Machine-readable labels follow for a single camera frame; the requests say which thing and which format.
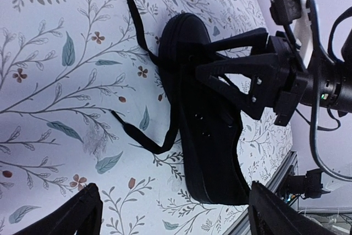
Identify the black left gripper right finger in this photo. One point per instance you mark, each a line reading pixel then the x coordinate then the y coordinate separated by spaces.
pixel 268 214

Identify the black shoe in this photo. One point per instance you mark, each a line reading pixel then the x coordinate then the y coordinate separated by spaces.
pixel 209 125

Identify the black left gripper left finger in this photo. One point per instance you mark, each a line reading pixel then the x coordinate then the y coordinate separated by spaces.
pixel 82 214

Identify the floral tablecloth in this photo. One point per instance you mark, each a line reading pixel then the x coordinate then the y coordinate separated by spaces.
pixel 65 64

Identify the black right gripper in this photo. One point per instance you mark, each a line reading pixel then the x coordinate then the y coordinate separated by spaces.
pixel 278 79

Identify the black shoelace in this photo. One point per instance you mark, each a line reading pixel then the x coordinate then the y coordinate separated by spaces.
pixel 158 89

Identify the front aluminium rail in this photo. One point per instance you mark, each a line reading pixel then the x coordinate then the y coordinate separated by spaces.
pixel 241 225

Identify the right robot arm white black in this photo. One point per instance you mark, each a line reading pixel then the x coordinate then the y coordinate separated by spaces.
pixel 329 83

